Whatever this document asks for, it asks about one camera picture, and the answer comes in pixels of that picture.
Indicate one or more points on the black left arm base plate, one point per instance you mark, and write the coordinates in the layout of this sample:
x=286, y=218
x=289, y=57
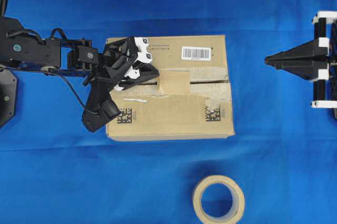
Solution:
x=8, y=95

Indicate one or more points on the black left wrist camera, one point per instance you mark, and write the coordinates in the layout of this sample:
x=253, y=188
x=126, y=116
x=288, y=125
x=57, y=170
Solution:
x=100, y=108

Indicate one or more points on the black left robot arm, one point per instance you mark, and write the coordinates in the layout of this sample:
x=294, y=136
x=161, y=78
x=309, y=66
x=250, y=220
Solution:
x=24, y=49

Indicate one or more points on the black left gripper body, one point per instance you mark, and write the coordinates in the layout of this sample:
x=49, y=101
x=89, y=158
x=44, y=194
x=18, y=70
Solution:
x=118, y=58

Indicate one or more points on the brown cardboard box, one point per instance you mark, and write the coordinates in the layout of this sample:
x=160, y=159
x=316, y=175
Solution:
x=205, y=113

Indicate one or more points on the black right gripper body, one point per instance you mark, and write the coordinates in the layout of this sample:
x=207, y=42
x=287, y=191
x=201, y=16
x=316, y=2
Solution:
x=324, y=84

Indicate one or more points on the blue table cloth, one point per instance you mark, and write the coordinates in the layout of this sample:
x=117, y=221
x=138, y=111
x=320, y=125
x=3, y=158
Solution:
x=283, y=153

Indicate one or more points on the strip of brown tape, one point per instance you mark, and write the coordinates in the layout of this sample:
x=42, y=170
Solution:
x=173, y=82

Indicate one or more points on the roll of beige tape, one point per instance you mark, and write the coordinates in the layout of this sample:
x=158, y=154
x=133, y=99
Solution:
x=218, y=199

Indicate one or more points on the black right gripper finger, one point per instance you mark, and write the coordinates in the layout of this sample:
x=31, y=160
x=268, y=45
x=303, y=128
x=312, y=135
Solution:
x=311, y=71
x=316, y=49

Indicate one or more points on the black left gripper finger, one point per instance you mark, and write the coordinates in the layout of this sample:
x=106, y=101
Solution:
x=127, y=82
x=146, y=72

